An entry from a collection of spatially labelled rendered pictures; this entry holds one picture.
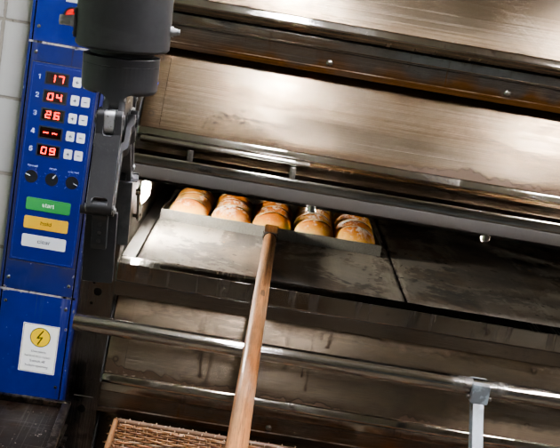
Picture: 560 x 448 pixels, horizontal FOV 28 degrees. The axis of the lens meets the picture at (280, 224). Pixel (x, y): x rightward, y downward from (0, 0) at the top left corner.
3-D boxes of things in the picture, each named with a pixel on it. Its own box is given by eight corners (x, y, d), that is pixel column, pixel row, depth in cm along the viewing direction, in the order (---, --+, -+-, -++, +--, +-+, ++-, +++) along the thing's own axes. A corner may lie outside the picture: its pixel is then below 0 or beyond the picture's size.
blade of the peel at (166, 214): (380, 257, 274) (382, 245, 274) (159, 219, 274) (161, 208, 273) (372, 225, 309) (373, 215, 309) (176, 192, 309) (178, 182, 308)
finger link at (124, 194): (104, 180, 119) (105, 178, 120) (100, 243, 121) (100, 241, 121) (132, 182, 119) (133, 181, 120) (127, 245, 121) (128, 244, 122)
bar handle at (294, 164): (135, 163, 214) (136, 163, 215) (305, 191, 215) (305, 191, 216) (140, 132, 214) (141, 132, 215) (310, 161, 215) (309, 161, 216)
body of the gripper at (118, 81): (90, 44, 113) (84, 133, 115) (76, 52, 105) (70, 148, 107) (164, 52, 114) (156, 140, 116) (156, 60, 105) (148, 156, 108)
